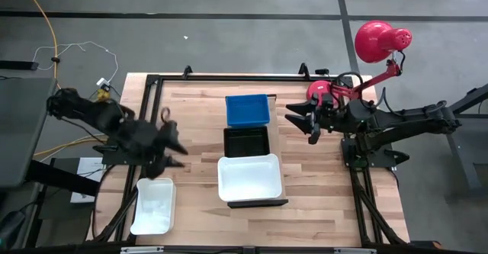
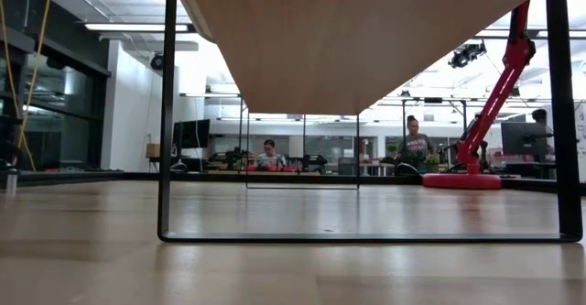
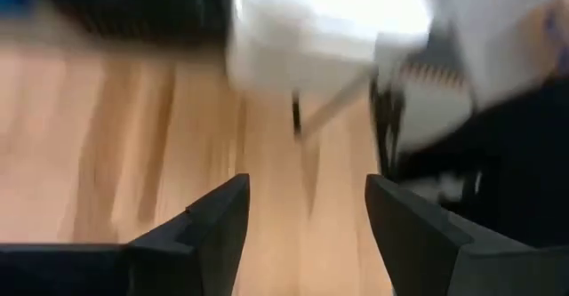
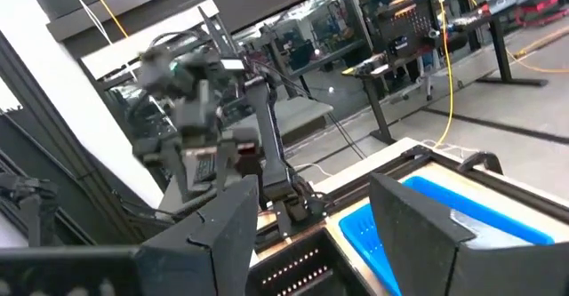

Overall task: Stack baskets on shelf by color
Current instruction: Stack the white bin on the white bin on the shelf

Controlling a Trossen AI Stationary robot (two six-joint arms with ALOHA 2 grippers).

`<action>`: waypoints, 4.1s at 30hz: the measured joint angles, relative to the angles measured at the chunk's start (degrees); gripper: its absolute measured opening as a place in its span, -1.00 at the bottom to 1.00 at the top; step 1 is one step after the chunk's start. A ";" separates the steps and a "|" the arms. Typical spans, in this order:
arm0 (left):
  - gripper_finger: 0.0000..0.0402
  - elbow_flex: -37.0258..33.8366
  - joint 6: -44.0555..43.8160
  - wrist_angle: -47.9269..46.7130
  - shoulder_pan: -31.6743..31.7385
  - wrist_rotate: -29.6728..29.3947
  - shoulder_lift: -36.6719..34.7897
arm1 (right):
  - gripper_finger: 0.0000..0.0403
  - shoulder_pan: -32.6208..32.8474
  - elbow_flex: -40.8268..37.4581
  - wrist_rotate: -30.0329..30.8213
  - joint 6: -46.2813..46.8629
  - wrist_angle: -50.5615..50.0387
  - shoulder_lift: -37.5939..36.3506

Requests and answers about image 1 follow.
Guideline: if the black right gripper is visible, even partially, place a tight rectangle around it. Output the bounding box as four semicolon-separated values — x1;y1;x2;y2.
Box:
284;92;348;146

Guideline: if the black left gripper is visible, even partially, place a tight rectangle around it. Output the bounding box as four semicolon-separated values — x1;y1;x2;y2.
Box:
143;122;190;181

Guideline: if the blue perforated plastic basket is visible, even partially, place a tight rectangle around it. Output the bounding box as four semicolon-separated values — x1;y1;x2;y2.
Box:
224;93;271;129

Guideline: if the black perforated plastic basket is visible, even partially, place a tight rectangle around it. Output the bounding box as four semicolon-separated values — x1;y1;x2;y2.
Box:
223;127;271;159

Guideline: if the white plastic basket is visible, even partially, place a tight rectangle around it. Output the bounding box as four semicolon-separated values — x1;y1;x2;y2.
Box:
217;153;283;203
130;177;177;236

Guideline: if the white paper box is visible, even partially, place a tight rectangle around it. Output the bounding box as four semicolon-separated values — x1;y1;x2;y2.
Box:
69;156;107;204

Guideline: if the red desk lamp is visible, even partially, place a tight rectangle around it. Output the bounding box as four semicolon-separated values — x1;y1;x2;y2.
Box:
306;20;413;111

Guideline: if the black beam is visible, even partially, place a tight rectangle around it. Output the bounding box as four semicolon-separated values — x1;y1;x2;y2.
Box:
25;159;101;198

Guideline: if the black bar with silver ends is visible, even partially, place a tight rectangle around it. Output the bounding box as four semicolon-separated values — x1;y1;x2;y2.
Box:
120;245;377;254

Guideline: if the grey side table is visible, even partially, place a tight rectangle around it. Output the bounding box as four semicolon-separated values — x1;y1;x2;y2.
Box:
0;77;59;189

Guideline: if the grey metal stand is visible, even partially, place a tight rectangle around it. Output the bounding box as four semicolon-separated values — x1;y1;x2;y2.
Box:
419;82;488;202

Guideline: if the black power strip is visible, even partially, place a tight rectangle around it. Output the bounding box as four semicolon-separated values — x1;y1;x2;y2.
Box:
0;59;40;72

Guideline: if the black rounded device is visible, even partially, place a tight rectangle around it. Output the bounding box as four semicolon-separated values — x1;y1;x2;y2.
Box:
0;210;26;249

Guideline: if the wooden shelf with black frame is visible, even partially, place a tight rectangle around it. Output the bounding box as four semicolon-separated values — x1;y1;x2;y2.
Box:
224;92;290;209

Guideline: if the black metal rig frame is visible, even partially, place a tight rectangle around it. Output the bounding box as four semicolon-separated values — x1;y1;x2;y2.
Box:
86;63;411;247

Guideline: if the thin white cable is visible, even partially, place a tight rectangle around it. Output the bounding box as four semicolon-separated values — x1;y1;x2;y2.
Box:
32;40;120;83

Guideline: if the yellow cable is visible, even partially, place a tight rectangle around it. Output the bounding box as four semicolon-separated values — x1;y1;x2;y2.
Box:
17;0;111;106
33;133;104;158

